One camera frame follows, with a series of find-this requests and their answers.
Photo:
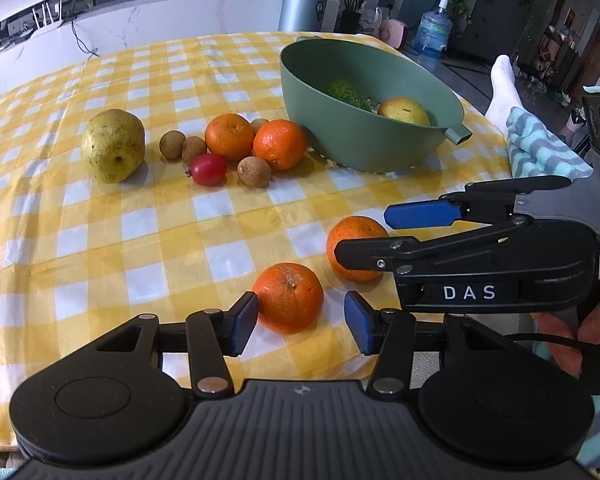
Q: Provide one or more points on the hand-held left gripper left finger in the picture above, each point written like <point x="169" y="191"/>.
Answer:
<point x="242" y="322"/>

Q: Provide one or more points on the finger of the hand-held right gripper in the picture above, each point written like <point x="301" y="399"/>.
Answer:
<point x="420" y="214"/>
<point x="370" y="255"/>

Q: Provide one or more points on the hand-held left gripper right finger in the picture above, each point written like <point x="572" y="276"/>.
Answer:
<point x="357" y="325"/>

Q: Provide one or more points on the orange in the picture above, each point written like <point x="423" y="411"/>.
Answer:
<point x="352" y="230"/>
<point x="228" y="135"/>
<point x="287" y="297"/>
<point x="280" y="144"/>

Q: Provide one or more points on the green plastic bowl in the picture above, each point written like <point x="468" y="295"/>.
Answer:
<point x="330" y="130"/>

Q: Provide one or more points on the large yellow-green pear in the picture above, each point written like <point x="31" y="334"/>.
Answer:
<point x="112" y="145"/>

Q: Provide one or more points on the person's right hand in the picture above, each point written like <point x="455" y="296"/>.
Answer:
<point x="555" y="326"/>

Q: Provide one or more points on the person's teal patterned pants leg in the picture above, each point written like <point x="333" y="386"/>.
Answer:
<point x="535" y="145"/>

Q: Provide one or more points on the yellow white checkered tablecloth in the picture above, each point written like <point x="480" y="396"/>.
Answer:
<point x="130" y="240"/>

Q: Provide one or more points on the dark green bumpy vegetable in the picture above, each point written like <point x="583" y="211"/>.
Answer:
<point x="347" y="92"/>

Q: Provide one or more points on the person's white sock foot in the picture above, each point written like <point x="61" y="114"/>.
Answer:
<point x="502" y="90"/>

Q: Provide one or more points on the red cherry tomato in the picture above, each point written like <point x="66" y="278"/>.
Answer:
<point x="208" y="170"/>

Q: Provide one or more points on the pink small appliance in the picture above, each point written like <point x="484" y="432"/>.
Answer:
<point x="393" y="34"/>

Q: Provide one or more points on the blue water jug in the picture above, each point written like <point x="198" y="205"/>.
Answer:
<point x="431" y="30"/>

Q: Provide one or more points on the white plastic bag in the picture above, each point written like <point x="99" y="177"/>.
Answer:
<point x="372" y="22"/>

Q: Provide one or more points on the dark grey cabinet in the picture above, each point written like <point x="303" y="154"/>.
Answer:
<point x="495" y="15"/>

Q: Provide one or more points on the grey metal trash can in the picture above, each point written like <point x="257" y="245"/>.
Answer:
<point x="302" y="7"/>

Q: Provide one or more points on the white marble tv console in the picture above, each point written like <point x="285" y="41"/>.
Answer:
<point x="155" y="20"/>

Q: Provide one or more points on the white router with antennas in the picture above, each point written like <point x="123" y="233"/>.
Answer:
<point x="50" y="22"/>

